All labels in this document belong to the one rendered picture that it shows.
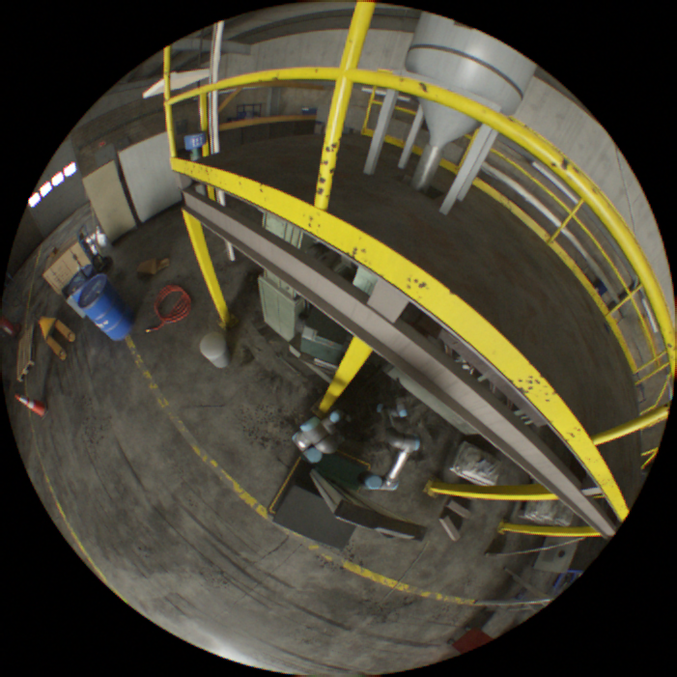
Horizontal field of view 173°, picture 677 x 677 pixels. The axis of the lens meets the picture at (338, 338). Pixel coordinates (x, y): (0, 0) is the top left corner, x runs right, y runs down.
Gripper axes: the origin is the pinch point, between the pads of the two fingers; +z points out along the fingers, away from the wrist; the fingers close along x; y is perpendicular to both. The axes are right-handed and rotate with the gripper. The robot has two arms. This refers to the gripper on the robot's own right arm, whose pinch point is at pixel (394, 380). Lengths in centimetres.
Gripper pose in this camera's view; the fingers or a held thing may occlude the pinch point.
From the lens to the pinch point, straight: 192.9
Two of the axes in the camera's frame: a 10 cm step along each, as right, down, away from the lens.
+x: 9.7, -0.8, 2.4
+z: -1.8, -8.7, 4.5
